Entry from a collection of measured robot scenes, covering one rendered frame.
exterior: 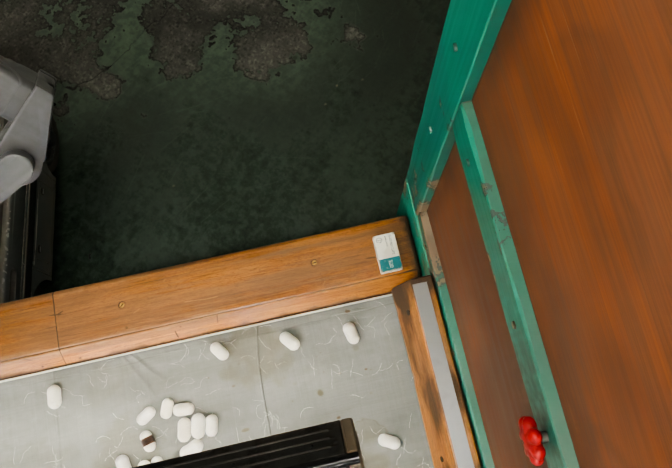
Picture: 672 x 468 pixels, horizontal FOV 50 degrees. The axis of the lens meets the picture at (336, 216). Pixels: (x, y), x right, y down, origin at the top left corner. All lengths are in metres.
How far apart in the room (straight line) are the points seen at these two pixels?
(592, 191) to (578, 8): 0.11
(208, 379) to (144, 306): 0.15
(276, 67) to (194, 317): 1.12
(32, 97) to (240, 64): 1.29
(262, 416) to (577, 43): 0.85
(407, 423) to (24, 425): 0.60
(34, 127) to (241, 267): 0.41
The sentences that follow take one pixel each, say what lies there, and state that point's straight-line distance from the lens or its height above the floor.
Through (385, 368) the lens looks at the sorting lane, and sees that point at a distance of 1.16.
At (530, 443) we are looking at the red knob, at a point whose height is 1.25.
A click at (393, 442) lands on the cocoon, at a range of 1.14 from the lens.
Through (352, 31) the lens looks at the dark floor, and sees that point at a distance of 2.18.
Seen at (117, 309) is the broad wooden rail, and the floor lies 0.76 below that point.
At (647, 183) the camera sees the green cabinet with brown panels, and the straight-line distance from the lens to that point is 0.40.
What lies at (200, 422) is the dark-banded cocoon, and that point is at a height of 0.76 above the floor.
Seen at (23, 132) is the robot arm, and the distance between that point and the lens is 0.93.
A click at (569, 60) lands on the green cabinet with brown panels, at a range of 0.47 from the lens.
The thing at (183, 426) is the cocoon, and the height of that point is 0.76.
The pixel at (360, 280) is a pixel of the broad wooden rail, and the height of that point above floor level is 0.76.
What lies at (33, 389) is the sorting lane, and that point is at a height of 0.74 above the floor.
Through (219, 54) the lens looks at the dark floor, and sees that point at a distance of 2.17.
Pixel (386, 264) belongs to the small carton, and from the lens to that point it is 1.13.
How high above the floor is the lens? 1.89
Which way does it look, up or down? 75 degrees down
